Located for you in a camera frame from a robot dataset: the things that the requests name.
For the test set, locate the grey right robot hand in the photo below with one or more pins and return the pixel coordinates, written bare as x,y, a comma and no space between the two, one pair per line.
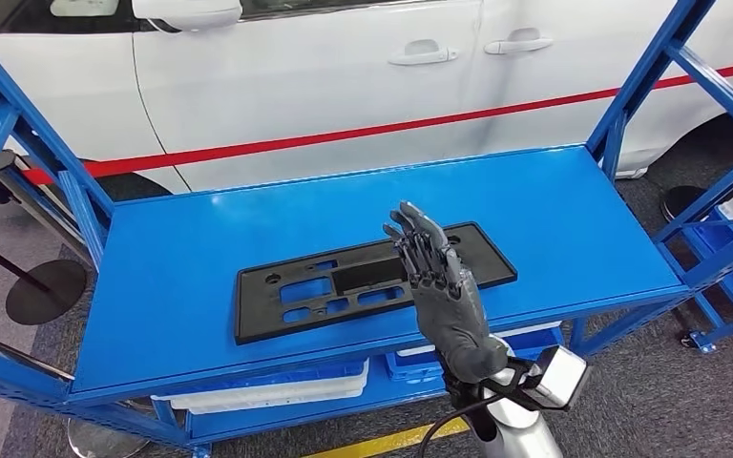
452,316

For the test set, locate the black plastic plate holder part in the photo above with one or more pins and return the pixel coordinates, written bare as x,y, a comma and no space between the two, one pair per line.
265,316

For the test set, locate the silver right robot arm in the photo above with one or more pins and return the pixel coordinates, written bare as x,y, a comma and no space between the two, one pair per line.
518,436

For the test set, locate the blue metal shelf rack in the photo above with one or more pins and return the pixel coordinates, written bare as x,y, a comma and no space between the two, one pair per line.
170,303

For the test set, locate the yellow floor tape square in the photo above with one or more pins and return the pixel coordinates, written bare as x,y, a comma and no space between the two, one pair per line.
373,445

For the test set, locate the red barrier belt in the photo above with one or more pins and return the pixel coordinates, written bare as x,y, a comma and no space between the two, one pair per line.
341,133

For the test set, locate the blue wheeled metal rack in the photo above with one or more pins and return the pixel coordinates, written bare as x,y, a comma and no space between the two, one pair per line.
705,341

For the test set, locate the white car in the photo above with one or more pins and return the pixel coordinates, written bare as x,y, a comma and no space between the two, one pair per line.
278,95

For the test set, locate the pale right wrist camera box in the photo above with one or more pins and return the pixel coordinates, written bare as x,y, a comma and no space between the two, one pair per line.
556,379

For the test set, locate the stanchion post with black base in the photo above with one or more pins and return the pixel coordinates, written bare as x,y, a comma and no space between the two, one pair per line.
682,203
47,294

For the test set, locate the chrome stanchion post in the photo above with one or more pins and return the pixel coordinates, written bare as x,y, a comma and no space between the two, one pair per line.
37,202
104,439

